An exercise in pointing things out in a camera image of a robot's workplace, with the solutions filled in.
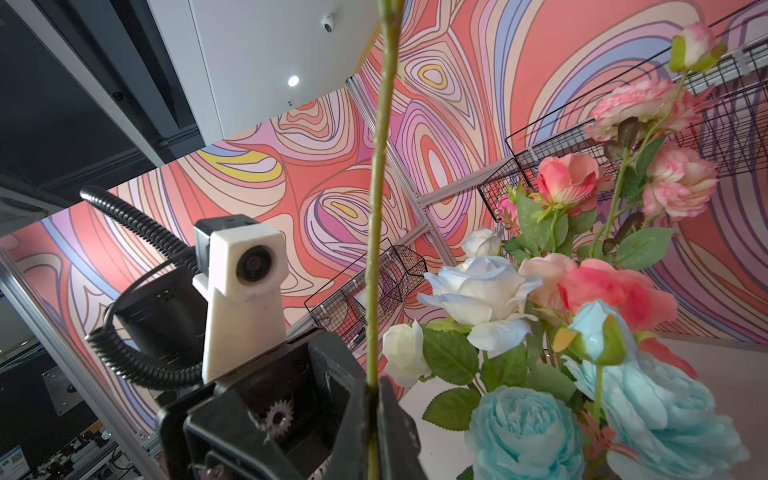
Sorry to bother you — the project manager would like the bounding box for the black wire basket left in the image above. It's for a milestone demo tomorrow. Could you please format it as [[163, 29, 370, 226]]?
[[304, 240, 427, 349]]

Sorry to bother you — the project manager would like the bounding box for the pale blue rose stem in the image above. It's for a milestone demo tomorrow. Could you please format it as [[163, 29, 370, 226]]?
[[461, 227, 503, 258]]

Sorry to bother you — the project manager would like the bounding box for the turquoise spray rose stem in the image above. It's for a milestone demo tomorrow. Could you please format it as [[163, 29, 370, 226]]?
[[465, 300, 750, 479]]

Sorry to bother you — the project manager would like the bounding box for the red pink rose stem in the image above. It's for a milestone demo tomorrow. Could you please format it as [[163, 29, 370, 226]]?
[[554, 259, 696, 377]]

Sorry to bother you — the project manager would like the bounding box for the coral pink rose stem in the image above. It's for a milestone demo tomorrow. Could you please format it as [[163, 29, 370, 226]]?
[[511, 153, 612, 255]]

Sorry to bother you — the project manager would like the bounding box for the black wire basket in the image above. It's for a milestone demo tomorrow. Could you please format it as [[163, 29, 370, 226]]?
[[476, 1, 767, 221], [304, 240, 427, 349]]

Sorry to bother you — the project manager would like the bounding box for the aluminium frame post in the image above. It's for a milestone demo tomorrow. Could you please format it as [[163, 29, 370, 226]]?
[[345, 76, 457, 266]]

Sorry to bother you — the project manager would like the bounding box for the cream pink rose stem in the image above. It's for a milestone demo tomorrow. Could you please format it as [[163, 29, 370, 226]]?
[[519, 253, 578, 310]]

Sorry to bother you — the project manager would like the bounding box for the black corrugated cable conduit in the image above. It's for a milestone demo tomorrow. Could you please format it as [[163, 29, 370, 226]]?
[[79, 184, 208, 391]]

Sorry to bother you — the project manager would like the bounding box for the magenta rose stem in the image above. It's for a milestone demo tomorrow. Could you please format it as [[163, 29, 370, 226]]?
[[366, 0, 405, 479]]

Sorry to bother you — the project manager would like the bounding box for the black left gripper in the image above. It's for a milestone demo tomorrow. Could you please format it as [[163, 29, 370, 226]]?
[[156, 328, 365, 479]]

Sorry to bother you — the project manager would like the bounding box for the white rose stem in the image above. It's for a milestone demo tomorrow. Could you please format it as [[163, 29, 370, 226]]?
[[382, 321, 432, 389]]

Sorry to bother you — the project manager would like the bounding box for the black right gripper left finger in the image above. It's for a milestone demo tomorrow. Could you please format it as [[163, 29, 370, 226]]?
[[324, 380, 375, 479]]

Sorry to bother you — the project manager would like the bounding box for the black wire basket back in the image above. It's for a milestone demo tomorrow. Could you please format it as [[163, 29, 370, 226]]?
[[476, 1, 767, 221]]

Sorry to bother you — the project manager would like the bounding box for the bright pink rose stem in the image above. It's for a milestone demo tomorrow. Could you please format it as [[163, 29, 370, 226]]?
[[498, 197, 521, 236]]

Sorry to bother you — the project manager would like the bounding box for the small pink bud rose stem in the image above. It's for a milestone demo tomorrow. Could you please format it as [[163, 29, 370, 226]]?
[[584, 22, 728, 259]]

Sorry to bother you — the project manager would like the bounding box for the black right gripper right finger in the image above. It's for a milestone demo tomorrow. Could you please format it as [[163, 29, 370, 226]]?
[[376, 378, 427, 480]]

